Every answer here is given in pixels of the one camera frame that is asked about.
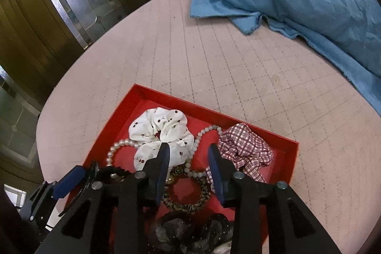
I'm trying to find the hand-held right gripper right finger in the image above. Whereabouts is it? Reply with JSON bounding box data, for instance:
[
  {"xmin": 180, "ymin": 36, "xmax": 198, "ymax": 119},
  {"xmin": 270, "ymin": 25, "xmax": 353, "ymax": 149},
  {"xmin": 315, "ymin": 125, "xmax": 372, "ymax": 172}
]
[{"xmin": 207, "ymin": 143, "xmax": 341, "ymax": 254}]

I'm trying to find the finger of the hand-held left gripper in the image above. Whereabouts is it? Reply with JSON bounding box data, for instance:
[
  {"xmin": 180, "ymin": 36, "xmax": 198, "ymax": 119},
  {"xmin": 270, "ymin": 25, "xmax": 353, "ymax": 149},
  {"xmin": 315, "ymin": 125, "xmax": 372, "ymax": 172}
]
[
  {"xmin": 59, "ymin": 160, "xmax": 99, "ymax": 216},
  {"xmin": 28, "ymin": 166, "xmax": 87, "ymax": 220}
]

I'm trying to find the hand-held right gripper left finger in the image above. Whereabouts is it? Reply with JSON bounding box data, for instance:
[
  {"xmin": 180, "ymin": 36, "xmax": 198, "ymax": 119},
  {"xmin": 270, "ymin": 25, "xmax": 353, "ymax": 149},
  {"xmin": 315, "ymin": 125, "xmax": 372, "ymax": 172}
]
[{"xmin": 34, "ymin": 142, "xmax": 171, "ymax": 254}]

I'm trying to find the black beaded bracelet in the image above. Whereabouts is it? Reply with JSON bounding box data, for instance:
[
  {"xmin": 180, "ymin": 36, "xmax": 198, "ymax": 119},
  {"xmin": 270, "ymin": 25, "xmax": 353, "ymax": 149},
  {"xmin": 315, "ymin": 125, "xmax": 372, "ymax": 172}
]
[{"xmin": 100, "ymin": 166, "xmax": 131, "ymax": 183}]

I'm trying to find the leopard print scrunchie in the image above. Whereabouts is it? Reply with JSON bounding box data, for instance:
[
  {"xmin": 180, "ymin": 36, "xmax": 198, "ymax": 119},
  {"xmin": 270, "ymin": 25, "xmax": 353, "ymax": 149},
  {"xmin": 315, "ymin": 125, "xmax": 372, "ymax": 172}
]
[{"xmin": 161, "ymin": 165, "xmax": 210, "ymax": 214}]

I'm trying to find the white pearl necklace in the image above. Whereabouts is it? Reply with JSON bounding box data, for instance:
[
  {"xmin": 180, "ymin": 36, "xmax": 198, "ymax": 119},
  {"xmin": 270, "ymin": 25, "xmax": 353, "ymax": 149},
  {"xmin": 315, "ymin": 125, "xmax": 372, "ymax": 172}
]
[{"xmin": 105, "ymin": 124, "xmax": 222, "ymax": 179}]

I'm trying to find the grey sheer scrunchie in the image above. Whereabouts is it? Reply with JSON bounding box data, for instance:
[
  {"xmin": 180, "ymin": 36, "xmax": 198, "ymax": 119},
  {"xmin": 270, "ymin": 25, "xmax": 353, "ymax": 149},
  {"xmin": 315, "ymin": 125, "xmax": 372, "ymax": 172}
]
[{"xmin": 149, "ymin": 211, "xmax": 236, "ymax": 254}]

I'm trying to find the red box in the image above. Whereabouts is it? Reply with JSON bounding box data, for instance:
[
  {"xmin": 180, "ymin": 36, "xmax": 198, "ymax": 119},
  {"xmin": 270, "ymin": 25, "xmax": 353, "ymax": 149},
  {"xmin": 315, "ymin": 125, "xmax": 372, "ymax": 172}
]
[{"xmin": 61, "ymin": 83, "xmax": 299, "ymax": 254}]

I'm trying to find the white cherry-print scrunchie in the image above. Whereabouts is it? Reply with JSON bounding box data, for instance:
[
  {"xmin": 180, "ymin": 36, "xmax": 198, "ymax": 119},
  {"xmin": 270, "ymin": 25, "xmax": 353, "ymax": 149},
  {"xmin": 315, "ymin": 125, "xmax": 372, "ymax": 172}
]
[{"xmin": 128, "ymin": 107, "xmax": 195, "ymax": 173}]

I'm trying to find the red plaid scrunchie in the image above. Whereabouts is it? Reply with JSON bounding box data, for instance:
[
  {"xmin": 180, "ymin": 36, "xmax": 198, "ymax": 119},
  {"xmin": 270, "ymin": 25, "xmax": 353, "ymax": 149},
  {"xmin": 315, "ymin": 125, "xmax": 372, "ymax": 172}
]
[{"xmin": 205, "ymin": 123, "xmax": 274, "ymax": 193}]

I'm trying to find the wooden door with glass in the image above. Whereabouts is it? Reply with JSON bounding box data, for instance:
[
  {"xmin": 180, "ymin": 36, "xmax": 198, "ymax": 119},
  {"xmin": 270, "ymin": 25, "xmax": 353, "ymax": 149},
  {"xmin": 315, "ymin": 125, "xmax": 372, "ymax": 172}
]
[{"xmin": 0, "ymin": 0, "xmax": 152, "ymax": 183}]

